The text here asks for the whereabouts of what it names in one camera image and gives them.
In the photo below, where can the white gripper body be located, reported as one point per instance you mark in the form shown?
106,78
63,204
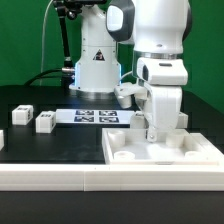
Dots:
163,79

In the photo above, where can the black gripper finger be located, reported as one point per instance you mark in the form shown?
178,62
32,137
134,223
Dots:
151,132

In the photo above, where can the white square tabletop part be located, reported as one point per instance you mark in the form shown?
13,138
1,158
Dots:
130,147

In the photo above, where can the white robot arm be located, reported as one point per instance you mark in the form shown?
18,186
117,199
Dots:
133,52

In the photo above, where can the white plate with fiducial tags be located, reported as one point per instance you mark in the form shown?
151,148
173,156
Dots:
85,116

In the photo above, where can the white block at left edge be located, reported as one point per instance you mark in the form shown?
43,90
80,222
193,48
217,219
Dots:
1,139

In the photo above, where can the white obstacle fence wall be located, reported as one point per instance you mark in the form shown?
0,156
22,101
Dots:
63,177

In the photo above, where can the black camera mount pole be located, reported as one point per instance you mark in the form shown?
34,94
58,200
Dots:
70,9

